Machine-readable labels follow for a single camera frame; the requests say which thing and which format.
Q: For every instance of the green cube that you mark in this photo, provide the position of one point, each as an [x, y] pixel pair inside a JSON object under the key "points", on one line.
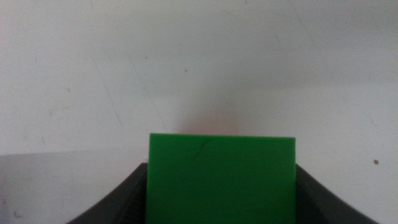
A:
{"points": [[220, 180]]}

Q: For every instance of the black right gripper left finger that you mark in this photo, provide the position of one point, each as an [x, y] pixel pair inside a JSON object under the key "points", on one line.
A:
{"points": [[124, 205]]}

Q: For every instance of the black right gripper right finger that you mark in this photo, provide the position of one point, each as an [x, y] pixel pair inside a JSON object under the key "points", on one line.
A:
{"points": [[317, 208]]}

